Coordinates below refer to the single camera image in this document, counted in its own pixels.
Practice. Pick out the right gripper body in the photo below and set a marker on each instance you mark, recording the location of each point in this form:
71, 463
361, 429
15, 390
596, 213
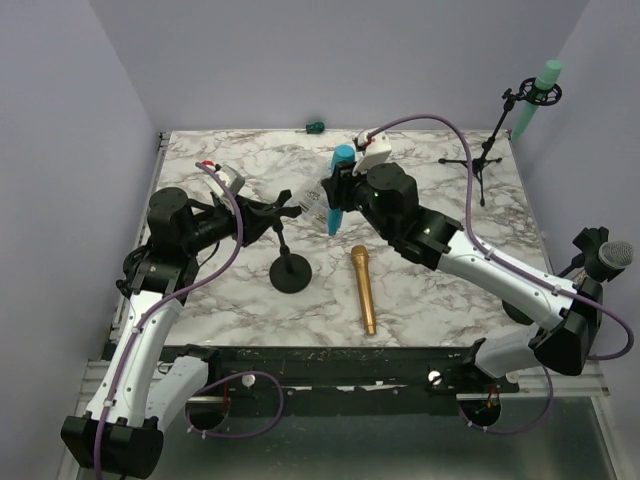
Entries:
349, 191

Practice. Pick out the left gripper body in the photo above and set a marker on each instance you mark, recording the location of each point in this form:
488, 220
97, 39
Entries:
248, 231

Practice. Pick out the blue microphone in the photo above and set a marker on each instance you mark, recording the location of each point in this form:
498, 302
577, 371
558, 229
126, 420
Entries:
341, 154

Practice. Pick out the black blue-microphone desk stand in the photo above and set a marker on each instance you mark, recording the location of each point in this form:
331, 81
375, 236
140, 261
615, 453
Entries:
289, 273

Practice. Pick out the black shock mount desk stand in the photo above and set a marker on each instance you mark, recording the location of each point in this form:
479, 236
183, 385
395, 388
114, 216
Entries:
130, 266

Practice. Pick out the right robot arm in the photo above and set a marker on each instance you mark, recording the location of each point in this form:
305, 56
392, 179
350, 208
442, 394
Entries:
562, 329

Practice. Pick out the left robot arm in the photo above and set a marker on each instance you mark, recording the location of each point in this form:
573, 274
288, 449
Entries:
122, 429

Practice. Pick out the gold microphone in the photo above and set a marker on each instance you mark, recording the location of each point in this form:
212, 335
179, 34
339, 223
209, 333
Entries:
360, 262

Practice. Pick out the black tripod microphone stand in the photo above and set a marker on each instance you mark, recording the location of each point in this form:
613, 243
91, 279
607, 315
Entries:
480, 163

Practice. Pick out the mint green microphone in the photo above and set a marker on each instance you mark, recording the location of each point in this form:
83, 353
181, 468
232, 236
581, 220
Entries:
543, 90

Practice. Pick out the black stand holding silver microphone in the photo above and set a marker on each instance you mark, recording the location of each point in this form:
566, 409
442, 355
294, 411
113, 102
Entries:
589, 241

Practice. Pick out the silver mesh head microphone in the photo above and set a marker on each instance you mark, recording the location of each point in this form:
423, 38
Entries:
618, 255

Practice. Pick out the clear plastic packet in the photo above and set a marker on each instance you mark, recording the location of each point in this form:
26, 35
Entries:
312, 199

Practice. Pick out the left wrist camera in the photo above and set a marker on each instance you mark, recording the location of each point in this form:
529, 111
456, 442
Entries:
231, 178

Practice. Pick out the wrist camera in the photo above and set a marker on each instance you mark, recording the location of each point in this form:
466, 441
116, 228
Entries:
231, 178
375, 151

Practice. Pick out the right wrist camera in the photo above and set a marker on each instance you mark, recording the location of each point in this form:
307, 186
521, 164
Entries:
375, 151

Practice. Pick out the green handled screwdriver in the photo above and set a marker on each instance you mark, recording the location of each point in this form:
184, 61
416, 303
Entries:
314, 128

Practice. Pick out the aluminium frame rail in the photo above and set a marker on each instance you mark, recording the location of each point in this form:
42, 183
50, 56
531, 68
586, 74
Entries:
526, 383

